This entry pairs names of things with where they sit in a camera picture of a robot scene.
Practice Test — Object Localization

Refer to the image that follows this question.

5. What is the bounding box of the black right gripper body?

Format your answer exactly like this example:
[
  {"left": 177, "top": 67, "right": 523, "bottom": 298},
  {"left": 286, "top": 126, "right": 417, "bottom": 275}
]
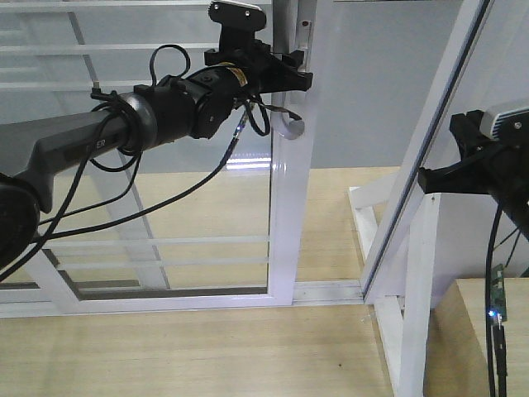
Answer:
[{"left": 418, "top": 110, "right": 528, "bottom": 237}]

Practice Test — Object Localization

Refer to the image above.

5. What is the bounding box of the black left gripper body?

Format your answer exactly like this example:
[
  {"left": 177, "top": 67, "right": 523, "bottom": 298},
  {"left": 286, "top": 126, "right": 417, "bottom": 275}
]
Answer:
[{"left": 204, "top": 24, "right": 313, "bottom": 93}]

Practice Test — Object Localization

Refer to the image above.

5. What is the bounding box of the white framed transparent sliding door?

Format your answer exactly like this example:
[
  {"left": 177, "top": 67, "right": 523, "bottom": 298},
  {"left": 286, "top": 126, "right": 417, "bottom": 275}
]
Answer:
[{"left": 1, "top": 1, "right": 312, "bottom": 318}]

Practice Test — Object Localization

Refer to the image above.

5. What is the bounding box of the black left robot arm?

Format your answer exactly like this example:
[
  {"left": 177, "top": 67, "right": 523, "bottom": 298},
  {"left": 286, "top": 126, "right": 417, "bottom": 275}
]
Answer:
[{"left": 1, "top": 24, "right": 312, "bottom": 278}]

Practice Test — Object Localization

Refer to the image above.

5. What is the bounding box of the green circuit board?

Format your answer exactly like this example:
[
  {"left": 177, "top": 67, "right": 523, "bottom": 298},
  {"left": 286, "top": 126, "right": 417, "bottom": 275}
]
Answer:
[{"left": 488, "top": 264, "right": 508, "bottom": 324}]

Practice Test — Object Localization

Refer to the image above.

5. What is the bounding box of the white diagonal support brace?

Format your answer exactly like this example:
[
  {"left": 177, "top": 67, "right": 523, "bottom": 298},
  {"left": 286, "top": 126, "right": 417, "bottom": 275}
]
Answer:
[{"left": 348, "top": 173, "right": 441, "bottom": 396}]

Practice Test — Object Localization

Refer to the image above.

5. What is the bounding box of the light wooden box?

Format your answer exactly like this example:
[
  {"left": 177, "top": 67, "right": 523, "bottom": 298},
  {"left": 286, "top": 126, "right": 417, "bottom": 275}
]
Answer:
[{"left": 424, "top": 278, "right": 528, "bottom": 397}]

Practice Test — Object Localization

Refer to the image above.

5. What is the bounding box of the light wooden floor platform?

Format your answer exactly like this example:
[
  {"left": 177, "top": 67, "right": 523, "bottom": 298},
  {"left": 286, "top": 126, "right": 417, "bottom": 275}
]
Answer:
[{"left": 1, "top": 166, "right": 398, "bottom": 396}]

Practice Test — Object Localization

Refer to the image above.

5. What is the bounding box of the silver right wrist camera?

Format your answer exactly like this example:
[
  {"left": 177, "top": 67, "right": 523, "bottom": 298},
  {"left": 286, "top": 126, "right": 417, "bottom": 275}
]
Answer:
[{"left": 479, "top": 98, "right": 528, "bottom": 146}]

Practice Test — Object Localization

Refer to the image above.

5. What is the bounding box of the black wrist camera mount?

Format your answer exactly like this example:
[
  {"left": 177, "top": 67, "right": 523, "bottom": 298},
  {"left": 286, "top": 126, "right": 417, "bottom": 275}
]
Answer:
[{"left": 208, "top": 1, "right": 267, "bottom": 32}]

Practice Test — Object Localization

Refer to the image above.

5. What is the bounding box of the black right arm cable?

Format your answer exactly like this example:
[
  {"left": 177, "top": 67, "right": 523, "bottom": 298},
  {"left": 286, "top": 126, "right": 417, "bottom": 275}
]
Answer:
[{"left": 484, "top": 202, "right": 524, "bottom": 397}]

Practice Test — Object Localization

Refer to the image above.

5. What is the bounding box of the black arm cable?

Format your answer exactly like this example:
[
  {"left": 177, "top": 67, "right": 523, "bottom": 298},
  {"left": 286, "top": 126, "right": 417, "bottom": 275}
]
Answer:
[
  {"left": 484, "top": 202, "right": 524, "bottom": 397},
  {"left": 0, "top": 44, "right": 305, "bottom": 282}
]

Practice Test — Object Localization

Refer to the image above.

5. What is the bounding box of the white outer door frame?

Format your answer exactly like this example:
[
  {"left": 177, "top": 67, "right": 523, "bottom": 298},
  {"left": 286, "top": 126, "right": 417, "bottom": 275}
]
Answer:
[{"left": 360, "top": 1, "right": 493, "bottom": 304}]

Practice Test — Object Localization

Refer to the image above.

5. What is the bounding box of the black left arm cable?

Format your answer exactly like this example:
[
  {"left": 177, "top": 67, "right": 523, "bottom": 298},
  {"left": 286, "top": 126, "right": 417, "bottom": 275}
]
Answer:
[{"left": 0, "top": 44, "right": 305, "bottom": 282}]

